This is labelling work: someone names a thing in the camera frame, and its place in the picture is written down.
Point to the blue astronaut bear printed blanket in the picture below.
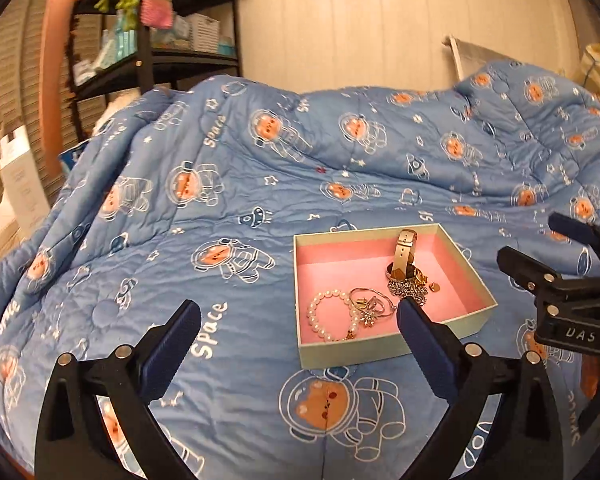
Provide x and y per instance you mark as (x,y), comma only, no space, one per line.
(230,185)

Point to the black metal shelf rack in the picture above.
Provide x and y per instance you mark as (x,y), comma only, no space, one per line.
(145,60)

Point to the pink checked pouch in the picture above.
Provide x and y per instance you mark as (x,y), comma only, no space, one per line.
(156,10)

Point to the small gold earring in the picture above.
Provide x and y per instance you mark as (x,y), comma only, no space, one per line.
(434,287)

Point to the white storage basket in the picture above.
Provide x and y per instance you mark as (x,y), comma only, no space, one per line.
(203,30)

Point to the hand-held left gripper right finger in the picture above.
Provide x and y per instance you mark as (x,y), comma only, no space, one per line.
(425,347)

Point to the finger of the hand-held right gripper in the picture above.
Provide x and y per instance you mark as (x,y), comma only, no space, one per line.
(522,262)
(570,226)

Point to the pale green box pink inside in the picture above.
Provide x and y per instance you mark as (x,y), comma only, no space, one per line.
(340,265)

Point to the silver rings with gold charms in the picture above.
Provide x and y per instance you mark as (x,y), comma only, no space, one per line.
(372,305)

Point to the teal boxes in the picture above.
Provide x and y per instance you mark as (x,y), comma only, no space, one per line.
(120,45)

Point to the white bed headboard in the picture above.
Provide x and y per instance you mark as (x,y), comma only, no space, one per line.
(467,55)

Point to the blue printed pillow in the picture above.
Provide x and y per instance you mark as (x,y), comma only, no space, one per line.
(535,90)

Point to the pink padded pillar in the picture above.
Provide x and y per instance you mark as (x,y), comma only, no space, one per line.
(55,60)

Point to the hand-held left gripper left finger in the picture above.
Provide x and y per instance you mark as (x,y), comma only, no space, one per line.
(172,345)

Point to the white cardboard box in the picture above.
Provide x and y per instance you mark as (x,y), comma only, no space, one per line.
(20,180)

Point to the beige louvered closet door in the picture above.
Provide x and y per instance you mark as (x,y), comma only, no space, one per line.
(15,60)

